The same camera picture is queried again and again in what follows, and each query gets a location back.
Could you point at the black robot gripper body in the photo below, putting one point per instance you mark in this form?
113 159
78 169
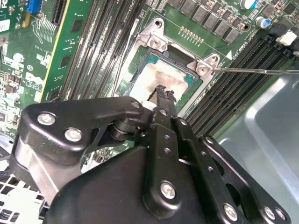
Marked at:
105 191

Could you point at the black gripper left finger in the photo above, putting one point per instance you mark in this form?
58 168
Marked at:
93 112

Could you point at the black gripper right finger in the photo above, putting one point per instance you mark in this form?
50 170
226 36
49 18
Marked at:
198 149

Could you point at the silver-topped CPU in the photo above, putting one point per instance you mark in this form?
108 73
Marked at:
163 74

